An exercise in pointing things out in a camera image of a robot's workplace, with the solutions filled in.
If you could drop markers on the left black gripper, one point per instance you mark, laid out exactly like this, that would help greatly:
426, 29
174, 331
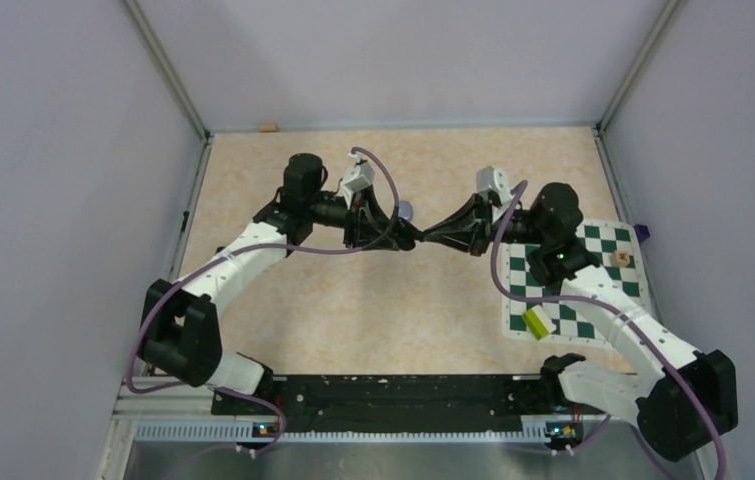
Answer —
367, 225

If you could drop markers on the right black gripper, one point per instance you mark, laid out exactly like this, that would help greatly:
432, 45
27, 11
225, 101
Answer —
469, 228

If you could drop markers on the purple grey earbud charging case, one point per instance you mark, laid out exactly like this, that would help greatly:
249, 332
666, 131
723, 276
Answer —
405, 211

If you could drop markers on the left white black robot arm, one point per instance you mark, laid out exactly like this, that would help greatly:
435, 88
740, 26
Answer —
180, 331

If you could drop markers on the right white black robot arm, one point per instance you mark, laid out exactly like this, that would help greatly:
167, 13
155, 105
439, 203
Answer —
678, 397

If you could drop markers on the lime green white brick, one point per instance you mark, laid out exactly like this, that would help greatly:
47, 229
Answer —
538, 323

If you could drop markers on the green white chessboard mat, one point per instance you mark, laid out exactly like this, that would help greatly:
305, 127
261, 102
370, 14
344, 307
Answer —
601, 238

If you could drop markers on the wooden letter cube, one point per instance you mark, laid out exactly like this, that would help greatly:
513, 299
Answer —
620, 259

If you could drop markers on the purple object beside table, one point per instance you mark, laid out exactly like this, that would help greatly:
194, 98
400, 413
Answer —
642, 232

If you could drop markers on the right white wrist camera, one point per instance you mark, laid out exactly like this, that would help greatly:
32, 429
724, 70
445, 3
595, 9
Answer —
493, 181

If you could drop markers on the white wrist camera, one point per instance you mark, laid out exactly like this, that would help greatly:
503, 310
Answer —
357, 177
493, 181

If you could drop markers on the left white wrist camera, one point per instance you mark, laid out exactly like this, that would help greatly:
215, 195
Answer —
357, 177

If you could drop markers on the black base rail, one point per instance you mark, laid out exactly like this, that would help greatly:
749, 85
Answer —
408, 404

